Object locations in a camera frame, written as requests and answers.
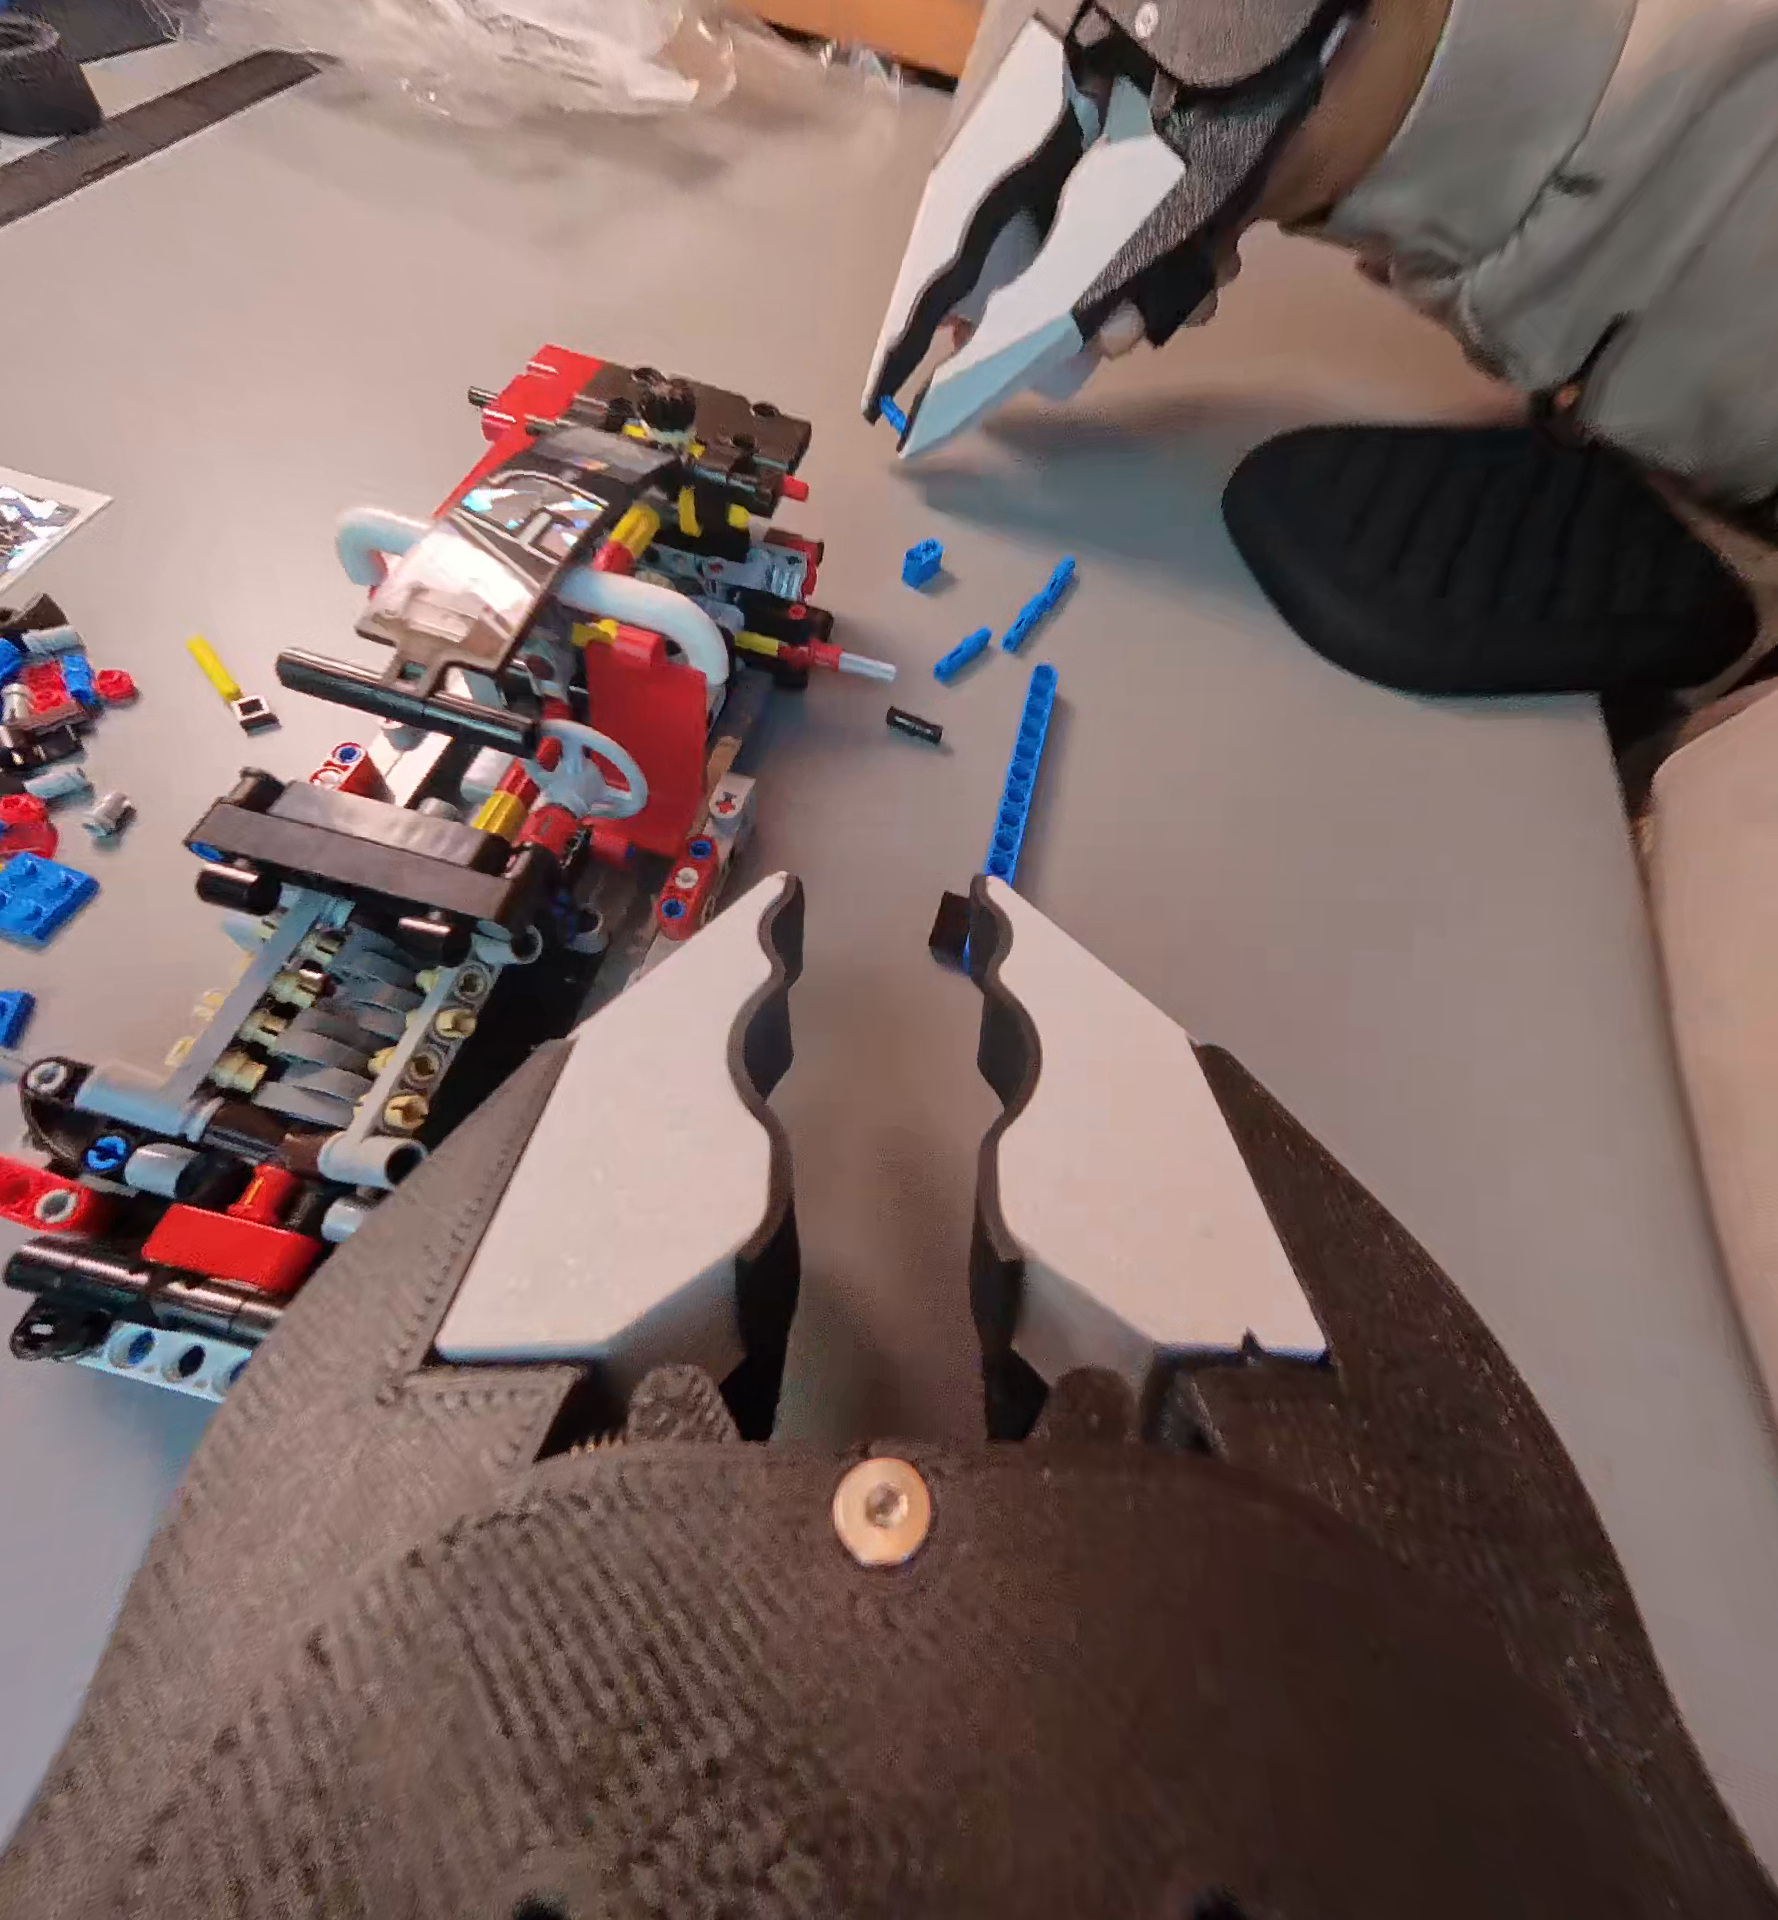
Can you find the person's right hand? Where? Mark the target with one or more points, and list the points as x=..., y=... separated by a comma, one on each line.
x=1347, y=118

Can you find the black lego pin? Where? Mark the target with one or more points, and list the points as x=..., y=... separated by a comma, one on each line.
x=915, y=726

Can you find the lego car chassis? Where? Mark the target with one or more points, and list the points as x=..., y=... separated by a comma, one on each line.
x=380, y=854

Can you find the crumpled clear plastic bags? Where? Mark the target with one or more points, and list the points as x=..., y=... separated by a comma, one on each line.
x=501, y=52

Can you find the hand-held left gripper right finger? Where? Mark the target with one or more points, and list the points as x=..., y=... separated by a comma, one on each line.
x=1145, y=1199

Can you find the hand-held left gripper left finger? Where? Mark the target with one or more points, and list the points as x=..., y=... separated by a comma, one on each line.
x=618, y=1199

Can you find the black chair armrest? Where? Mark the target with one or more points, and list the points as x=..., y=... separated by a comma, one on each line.
x=1491, y=570

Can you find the black lego tyre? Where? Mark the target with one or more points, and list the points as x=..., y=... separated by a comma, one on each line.
x=117, y=17
x=26, y=75

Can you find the small blue lego connector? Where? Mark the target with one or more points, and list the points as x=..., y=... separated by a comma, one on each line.
x=922, y=567

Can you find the small black lego piece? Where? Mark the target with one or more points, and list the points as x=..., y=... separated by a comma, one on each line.
x=954, y=922

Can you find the long blue lego beam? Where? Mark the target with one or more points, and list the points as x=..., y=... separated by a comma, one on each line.
x=1019, y=781

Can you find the person's right forearm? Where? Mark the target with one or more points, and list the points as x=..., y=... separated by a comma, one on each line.
x=1654, y=226

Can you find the pile of mixed lego pieces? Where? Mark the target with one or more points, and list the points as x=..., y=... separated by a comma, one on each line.
x=26, y=885

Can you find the long blue lego pin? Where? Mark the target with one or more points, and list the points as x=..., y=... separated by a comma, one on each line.
x=1039, y=606

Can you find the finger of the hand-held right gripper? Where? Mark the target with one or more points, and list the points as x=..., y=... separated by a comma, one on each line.
x=1084, y=241
x=980, y=166

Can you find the yellow lego axle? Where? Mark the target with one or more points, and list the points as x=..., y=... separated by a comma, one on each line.
x=214, y=667

